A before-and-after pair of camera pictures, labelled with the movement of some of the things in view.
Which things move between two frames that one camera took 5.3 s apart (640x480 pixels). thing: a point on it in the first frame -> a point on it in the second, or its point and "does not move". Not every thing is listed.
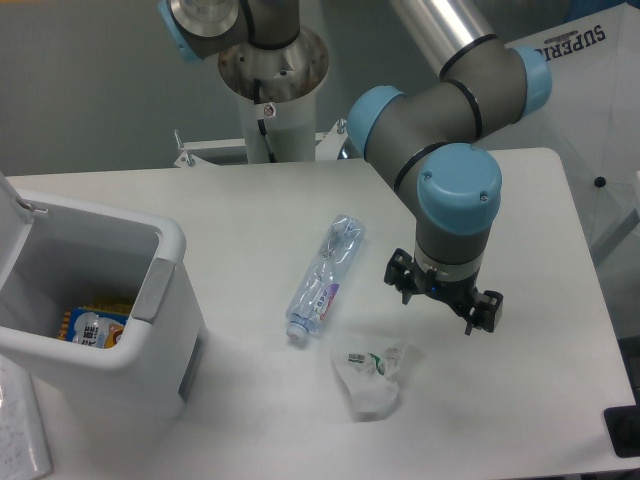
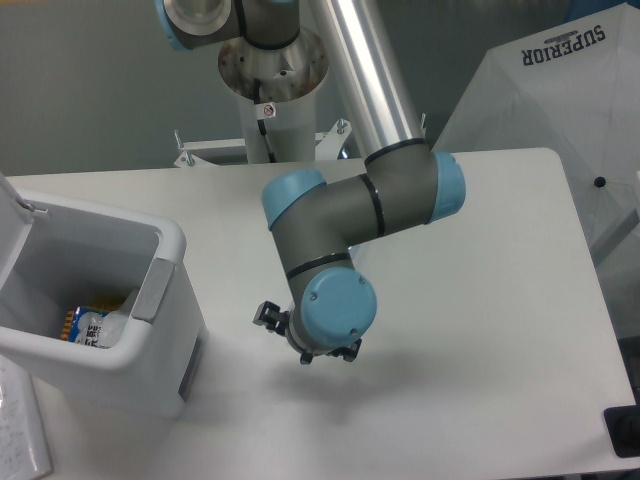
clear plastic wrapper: (370, 367) -> (105, 331)
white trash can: (56, 256) does not move
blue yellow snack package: (95, 325) does not move
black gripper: (406, 276) -> (297, 335)
